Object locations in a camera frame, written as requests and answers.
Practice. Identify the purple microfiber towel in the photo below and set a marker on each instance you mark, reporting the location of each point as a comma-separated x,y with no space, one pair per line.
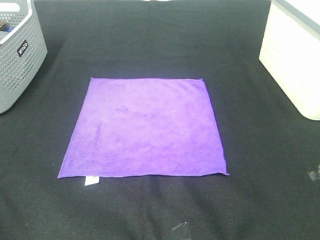
145,126

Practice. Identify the clear tape piece bottom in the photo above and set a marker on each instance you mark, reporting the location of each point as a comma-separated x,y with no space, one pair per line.
181,232

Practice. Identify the clear tape piece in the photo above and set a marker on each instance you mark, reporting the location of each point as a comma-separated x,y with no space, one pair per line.
315,176
181,232

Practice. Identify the black fabric table cover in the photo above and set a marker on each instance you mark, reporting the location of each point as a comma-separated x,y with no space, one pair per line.
269,147

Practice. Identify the white plastic bin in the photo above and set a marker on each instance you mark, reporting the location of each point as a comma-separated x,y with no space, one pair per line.
290,51

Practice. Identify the grey perforated plastic basket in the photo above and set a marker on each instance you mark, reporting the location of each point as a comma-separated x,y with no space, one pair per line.
22,51

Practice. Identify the clear tape piece right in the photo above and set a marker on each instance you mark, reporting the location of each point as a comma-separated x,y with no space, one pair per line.
315,176

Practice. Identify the folded cloths inside basket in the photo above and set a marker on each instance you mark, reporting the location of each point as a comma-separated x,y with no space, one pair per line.
5,29

